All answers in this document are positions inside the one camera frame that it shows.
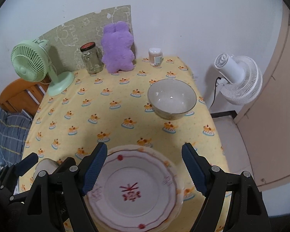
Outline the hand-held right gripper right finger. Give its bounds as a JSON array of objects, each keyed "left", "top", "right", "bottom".
[{"left": 181, "top": 143, "right": 271, "bottom": 232}]

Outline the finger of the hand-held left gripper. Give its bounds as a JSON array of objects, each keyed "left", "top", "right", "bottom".
[
  {"left": 13, "top": 153, "right": 39, "bottom": 176},
  {"left": 54, "top": 157, "right": 76, "bottom": 174}
]

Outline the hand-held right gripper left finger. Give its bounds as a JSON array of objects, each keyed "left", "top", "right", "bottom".
[{"left": 20, "top": 142, "right": 108, "bottom": 232}]

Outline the floral ceramic bowl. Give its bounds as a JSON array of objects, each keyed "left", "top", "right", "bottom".
[
  {"left": 33, "top": 158, "right": 60, "bottom": 182},
  {"left": 147, "top": 78, "right": 197, "bottom": 120}
]

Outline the scalloped yellow floral plate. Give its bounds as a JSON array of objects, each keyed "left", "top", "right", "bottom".
[{"left": 87, "top": 145, "right": 184, "bottom": 232}]

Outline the beaded-rim yellow floral plate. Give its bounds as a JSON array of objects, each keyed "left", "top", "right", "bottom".
[{"left": 87, "top": 145, "right": 182, "bottom": 231}]

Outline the red-trimmed white plate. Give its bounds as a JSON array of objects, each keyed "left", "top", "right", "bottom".
[{"left": 86, "top": 149, "right": 179, "bottom": 231}]

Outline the blue plaid bedding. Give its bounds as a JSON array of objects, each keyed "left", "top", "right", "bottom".
[{"left": 0, "top": 109, "right": 33, "bottom": 167}]

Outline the wooden chair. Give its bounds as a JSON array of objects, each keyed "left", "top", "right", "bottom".
[{"left": 0, "top": 78, "right": 50, "bottom": 116}]

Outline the yellow printed tablecloth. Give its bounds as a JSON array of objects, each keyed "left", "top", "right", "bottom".
[{"left": 19, "top": 55, "right": 232, "bottom": 232}]

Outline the white desk fan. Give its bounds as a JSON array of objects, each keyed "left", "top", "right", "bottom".
[{"left": 214, "top": 53, "right": 263, "bottom": 105}]

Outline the green desk fan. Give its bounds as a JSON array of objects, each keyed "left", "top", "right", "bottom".
[{"left": 11, "top": 39, "right": 75, "bottom": 96}]

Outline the glass jar with lid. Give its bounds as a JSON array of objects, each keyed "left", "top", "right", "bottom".
[{"left": 80, "top": 42, "right": 104, "bottom": 75}]

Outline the beige door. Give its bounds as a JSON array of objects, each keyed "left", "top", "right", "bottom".
[{"left": 234, "top": 1, "right": 290, "bottom": 194}]

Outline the cotton swab container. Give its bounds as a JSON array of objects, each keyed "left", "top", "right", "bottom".
[{"left": 148, "top": 48, "right": 163, "bottom": 66}]

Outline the purple plush toy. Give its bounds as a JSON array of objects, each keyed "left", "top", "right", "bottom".
[{"left": 101, "top": 21, "right": 136, "bottom": 73}]

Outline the black fan power cable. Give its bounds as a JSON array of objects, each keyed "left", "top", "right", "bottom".
[{"left": 211, "top": 76, "right": 221, "bottom": 108}]

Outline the green patterned wall mat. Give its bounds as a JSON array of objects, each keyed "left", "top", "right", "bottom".
[{"left": 37, "top": 5, "right": 133, "bottom": 72}]

